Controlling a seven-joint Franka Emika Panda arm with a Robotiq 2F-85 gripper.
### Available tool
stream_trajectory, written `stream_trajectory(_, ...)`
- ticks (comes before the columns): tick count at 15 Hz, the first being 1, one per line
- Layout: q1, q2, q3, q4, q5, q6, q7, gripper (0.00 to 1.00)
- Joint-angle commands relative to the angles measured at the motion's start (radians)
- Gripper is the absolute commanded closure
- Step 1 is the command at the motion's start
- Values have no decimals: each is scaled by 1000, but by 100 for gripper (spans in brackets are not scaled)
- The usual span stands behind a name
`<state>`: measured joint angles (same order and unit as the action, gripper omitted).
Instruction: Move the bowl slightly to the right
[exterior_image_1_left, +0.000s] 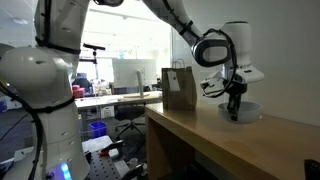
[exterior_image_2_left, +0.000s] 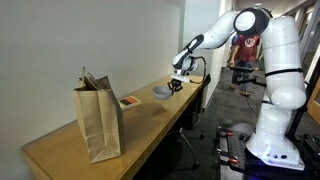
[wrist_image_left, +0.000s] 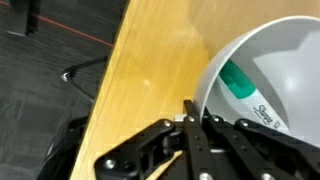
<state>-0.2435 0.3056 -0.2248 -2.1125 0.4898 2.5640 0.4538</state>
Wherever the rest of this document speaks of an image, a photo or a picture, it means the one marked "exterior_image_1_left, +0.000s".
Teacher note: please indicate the black device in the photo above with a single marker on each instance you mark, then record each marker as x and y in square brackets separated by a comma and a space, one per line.
[311, 170]

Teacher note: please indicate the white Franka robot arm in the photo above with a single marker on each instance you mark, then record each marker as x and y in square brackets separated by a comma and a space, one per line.
[40, 76]

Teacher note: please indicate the white drawer unit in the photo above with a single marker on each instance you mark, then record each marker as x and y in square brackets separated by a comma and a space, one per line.
[106, 111]

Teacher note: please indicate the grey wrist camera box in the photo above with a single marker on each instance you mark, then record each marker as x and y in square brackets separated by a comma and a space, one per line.
[213, 82]

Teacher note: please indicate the light wooden desk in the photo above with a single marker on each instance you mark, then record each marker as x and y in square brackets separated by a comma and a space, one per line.
[200, 140]

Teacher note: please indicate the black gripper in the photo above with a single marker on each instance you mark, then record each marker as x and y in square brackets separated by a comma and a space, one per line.
[239, 87]

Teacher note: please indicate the white office desk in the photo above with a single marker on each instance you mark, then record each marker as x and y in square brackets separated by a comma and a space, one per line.
[113, 100]

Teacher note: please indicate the blue plastic bin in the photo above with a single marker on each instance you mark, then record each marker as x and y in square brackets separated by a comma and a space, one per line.
[98, 128]

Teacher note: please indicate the black office chair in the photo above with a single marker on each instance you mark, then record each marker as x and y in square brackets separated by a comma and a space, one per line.
[131, 125]

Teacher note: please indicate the black tripod stand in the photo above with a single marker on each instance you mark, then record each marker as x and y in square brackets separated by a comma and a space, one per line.
[94, 55]

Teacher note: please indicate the white bowl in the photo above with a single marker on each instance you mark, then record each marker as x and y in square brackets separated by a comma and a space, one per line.
[248, 113]

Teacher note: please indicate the brown paper bag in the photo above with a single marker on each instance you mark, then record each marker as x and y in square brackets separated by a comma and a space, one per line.
[181, 90]

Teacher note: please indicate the black perforated breadboard table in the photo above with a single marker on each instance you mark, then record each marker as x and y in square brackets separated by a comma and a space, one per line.
[103, 166]

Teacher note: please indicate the white flat box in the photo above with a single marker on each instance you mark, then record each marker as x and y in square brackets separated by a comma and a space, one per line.
[96, 143]

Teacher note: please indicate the pink boxes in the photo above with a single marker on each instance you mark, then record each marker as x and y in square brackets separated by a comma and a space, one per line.
[78, 91]

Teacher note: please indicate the grey computer monitor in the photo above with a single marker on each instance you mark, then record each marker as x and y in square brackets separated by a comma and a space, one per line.
[130, 71]

